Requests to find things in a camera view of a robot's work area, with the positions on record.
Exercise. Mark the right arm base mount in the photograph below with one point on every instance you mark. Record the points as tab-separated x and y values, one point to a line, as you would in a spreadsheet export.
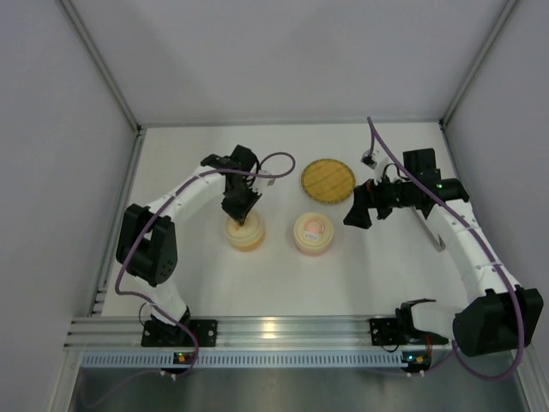
399	330

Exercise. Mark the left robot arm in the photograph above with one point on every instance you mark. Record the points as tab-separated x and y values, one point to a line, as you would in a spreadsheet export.
147	246

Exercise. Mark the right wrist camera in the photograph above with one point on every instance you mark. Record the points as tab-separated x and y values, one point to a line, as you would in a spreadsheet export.
376	160

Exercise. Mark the orange lunch bowl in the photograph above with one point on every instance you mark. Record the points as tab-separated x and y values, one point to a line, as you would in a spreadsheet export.
248	245

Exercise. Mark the round bamboo tray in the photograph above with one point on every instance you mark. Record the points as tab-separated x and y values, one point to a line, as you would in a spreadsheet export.
328	181

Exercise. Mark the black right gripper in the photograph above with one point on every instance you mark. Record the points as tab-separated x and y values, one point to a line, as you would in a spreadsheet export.
370	199

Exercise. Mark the left aluminium frame post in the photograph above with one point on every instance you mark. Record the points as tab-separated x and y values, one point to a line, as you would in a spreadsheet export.
86	39

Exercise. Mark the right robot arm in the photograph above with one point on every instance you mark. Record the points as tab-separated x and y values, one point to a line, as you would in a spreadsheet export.
500	314

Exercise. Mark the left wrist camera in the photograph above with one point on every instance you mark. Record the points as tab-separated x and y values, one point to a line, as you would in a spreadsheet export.
265	180

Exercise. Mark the pink lunch bowl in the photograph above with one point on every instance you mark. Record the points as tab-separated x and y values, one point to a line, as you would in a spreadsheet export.
312	249

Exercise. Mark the aluminium front rail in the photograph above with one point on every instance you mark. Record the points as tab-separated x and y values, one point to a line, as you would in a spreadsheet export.
247	333

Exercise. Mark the aluminium frame post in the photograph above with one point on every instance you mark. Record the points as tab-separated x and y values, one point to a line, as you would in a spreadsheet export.
86	39
480	57

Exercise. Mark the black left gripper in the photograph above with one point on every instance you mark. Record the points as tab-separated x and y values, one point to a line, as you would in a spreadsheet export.
239	201

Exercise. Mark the slotted cable duct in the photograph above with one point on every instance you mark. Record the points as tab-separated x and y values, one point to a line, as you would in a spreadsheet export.
245	359

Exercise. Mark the right aluminium frame post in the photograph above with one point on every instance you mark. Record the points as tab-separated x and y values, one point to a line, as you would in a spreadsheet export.
480	57

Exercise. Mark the cream lid pink handle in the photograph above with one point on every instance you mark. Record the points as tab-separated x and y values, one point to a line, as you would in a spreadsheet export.
313	230

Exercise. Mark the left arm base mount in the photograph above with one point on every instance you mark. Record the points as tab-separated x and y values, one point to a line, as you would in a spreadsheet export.
157	334

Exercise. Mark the cream lid orange handle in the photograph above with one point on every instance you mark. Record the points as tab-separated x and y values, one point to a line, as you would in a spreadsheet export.
250	231

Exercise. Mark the metal tongs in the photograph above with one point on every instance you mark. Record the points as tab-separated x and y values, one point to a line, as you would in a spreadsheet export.
435	239

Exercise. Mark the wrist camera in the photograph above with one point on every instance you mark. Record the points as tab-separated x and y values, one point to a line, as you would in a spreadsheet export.
376	160
265	180

